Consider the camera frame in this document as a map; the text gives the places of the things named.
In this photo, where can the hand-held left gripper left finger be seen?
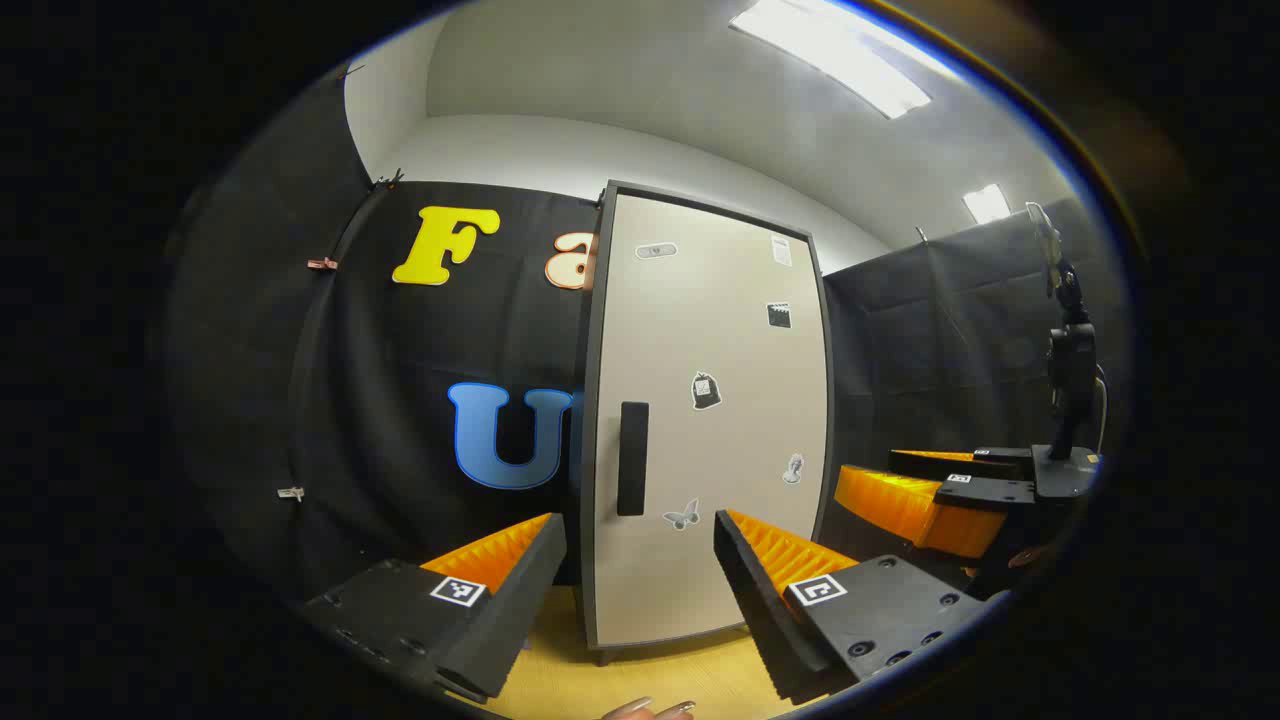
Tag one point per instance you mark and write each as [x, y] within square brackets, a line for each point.
[520, 600]

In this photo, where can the copper binder clip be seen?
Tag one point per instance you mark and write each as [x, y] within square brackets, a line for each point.
[322, 264]

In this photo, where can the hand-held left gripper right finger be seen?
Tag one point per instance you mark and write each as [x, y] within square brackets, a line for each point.
[755, 600]

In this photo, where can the long ceiling light panel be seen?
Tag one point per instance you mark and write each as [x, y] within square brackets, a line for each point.
[840, 55]

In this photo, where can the small ceiling light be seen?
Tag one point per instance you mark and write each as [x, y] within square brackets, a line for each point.
[986, 204]

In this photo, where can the grey cabinet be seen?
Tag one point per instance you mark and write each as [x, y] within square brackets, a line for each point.
[590, 450]

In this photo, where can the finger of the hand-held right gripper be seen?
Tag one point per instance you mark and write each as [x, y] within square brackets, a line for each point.
[985, 490]
[930, 462]

